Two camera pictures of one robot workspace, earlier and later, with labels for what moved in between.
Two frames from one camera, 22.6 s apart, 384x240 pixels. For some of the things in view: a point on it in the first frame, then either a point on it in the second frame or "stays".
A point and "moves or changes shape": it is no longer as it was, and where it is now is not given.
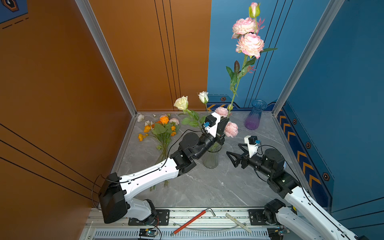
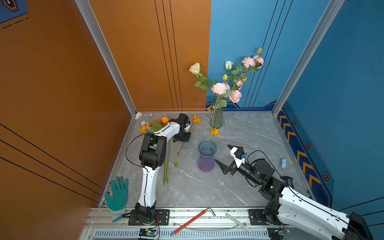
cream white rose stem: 193,120 to 203,82
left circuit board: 148,232 stays
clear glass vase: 210,157 moves or changes shape
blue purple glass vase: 253,119 to 206,148
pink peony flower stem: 249,43 moves or changes shape
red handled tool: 192,220 stays
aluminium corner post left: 100,36 stays
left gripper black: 220,127 to 186,139
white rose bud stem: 203,96 to 228,64
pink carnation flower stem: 231,128 to 220,88
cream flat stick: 239,223 stays
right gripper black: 245,158 to 225,169
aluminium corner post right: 333,9 stays
